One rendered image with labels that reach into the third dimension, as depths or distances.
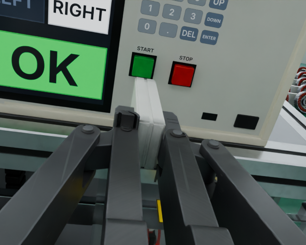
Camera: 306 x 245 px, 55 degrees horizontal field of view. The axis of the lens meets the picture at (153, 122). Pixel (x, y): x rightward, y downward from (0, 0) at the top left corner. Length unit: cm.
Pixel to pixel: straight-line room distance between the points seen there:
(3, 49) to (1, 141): 8
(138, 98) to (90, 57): 11
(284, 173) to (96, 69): 22
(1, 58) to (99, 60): 9
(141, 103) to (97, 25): 12
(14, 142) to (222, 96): 20
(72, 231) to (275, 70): 43
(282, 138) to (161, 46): 19
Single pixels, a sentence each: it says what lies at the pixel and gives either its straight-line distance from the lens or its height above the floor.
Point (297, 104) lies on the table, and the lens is 169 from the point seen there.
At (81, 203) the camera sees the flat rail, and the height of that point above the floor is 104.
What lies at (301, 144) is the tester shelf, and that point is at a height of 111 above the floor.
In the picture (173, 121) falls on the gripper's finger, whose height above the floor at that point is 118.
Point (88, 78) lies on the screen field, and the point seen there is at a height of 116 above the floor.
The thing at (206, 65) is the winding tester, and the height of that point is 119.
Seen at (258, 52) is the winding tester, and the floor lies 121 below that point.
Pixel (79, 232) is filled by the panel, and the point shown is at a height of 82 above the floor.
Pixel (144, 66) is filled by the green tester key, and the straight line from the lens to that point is 27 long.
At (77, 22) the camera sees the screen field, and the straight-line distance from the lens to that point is 27.
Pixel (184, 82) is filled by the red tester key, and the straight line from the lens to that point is 28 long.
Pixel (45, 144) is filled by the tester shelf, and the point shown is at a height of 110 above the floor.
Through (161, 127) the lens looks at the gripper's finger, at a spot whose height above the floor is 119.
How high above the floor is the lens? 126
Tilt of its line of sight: 27 degrees down
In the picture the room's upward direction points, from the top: 12 degrees clockwise
